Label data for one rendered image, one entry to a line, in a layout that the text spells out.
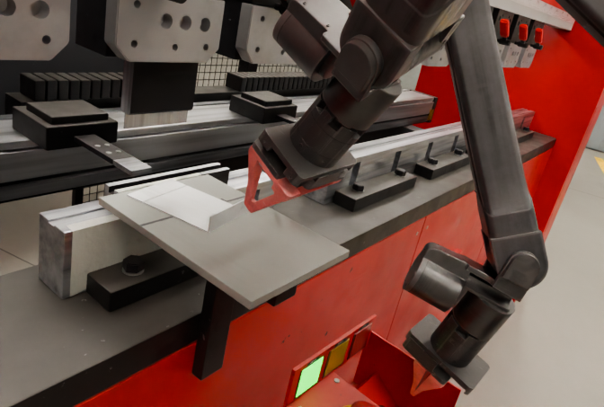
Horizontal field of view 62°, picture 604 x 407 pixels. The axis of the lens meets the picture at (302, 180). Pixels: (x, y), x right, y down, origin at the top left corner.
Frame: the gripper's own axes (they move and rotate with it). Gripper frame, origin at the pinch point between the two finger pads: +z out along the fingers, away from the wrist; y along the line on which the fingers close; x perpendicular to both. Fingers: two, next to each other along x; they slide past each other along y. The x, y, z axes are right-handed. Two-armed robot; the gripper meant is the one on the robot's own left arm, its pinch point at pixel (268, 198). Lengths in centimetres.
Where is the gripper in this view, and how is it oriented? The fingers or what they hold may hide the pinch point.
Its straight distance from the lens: 57.2
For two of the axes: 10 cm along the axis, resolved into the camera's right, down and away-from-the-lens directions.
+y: -6.1, 1.8, -7.7
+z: -5.5, 6.1, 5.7
